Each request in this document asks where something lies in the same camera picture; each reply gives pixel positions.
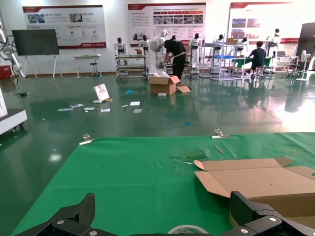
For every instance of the dark upright panel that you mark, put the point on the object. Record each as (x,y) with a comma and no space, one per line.
(306,44)

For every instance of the standing person in black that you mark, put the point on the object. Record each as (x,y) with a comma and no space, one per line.
(176,51)

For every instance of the seated person in black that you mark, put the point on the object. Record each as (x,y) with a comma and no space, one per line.
(258,55)

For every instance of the small black floor item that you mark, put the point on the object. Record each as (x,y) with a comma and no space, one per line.
(23,94)

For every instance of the small plastic packet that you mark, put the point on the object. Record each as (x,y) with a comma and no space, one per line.
(137,110)
(77,105)
(105,109)
(89,108)
(65,109)

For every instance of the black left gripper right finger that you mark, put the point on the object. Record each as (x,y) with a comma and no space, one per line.
(243,211)

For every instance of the metal trolley rack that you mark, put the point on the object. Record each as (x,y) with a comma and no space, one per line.
(131,64)
(189,70)

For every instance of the large open cardboard carton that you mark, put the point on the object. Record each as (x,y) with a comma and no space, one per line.
(161,84)

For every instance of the dark display on stand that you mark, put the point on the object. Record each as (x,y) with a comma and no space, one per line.
(35,41)

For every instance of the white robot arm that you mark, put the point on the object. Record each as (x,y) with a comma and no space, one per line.
(16,64)

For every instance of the grey metal shelf frame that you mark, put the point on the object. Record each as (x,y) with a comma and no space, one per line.
(221,61)

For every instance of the white red wall info board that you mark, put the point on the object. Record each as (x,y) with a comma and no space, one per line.
(64,27)

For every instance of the white paper sheet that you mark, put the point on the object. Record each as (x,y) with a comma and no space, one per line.
(135,103)

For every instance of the metal binder clip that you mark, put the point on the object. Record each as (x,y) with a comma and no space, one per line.
(220,134)
(86,139)

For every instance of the white narrow table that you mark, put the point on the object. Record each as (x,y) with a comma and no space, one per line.
(87,57)

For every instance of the white pedestal fan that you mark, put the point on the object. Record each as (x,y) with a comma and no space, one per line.
(304,57)

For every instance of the cardboard box with lid hole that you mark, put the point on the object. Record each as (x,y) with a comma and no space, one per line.
(258,179)

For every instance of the green topped work table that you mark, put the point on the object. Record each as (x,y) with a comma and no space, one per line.
(240,60)

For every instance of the wide white red wall board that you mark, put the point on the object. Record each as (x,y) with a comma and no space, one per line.
(265,19)

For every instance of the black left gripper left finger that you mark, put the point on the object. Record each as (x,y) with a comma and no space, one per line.
(87,209)

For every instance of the red box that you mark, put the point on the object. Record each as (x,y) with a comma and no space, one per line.
(5,71)

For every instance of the white paper bag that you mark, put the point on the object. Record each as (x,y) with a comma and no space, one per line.
(101,91)

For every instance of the thin wooden stick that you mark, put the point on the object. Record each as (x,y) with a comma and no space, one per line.
(219,149)

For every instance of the wall info board with photos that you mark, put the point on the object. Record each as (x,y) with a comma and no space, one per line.
(167,24)

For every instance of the white wheeled base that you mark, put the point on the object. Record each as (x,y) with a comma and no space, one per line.
(12,120)

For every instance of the black stool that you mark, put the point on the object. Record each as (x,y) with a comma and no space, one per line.
(93,64)

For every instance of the tall white humanoid robot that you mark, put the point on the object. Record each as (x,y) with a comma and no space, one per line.
(156,56)

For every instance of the green table cloth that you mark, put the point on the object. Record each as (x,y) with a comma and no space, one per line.
(135,177)

